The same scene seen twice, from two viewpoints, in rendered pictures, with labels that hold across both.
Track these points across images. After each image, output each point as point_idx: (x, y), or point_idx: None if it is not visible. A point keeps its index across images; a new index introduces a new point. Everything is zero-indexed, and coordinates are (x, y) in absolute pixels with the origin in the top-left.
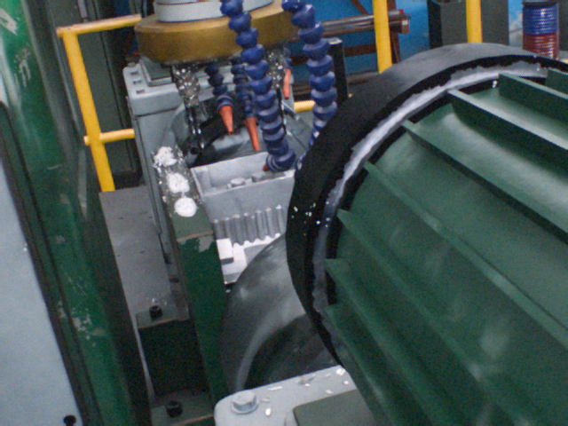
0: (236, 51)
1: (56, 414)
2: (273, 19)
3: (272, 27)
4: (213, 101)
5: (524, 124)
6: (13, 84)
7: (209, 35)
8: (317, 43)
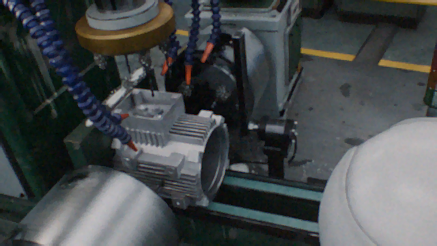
0: (103, 53)
1: (16, 190)
2: (125, 39)
3: (123, 44)
4: (201, 38)
5: None
6: None
7: (88, 41)
8: (71, 87)
